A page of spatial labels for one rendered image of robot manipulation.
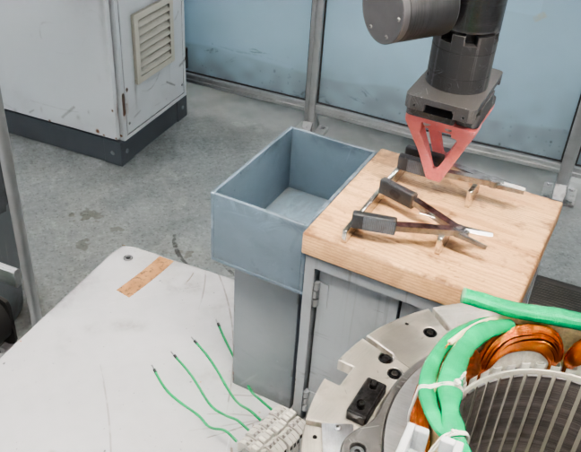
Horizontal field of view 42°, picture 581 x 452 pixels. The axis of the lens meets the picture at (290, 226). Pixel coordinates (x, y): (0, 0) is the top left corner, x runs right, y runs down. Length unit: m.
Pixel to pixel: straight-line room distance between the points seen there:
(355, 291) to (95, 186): 2.11
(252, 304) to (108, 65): 1.93
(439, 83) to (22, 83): 2.40
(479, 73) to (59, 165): 2.35
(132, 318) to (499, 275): 0.53
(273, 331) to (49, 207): 1.90
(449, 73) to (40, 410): 0.59
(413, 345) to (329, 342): 0.23
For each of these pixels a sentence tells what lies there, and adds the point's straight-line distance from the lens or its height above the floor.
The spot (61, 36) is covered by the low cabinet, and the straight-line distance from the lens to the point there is 2.77.
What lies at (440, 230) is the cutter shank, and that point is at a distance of 0.68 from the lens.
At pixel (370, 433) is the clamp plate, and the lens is 0.48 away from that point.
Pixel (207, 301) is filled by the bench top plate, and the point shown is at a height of 0.78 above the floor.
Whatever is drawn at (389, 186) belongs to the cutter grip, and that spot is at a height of 1.09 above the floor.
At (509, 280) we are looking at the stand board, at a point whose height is 1.07.
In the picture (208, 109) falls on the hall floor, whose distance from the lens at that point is 3.26.
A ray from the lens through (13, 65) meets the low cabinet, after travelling 2.98.
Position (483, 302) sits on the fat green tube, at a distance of 0.50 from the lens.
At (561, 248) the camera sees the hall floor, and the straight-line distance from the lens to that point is 2.68.
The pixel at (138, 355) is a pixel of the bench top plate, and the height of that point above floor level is 0.78.
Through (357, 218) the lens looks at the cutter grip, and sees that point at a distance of 0.68.
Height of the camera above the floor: 1.47
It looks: 35 degrees down
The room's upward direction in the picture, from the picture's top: 4 degrees clockwise
